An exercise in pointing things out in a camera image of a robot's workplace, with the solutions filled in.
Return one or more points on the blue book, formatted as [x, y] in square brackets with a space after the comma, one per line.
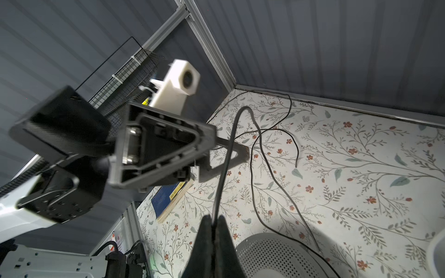
[167, 197]

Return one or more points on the white plastic bin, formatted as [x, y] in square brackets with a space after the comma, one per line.
[435, 255]

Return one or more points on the grey perforated cable spool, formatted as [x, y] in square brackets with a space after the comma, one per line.
[274, 256]

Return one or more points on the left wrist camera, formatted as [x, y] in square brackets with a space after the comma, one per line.
[173, 82]

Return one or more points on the floral table mat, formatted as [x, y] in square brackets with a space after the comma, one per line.
[366, 192]

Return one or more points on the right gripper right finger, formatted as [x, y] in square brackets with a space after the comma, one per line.
[225, 260]

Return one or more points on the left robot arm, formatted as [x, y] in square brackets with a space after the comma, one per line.
[16, 221]

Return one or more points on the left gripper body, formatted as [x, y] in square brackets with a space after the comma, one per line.
[70, 136]

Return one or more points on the black wire wall basket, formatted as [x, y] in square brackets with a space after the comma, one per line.
[123, 86]

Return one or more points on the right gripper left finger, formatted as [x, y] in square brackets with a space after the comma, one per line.
[201, 262]

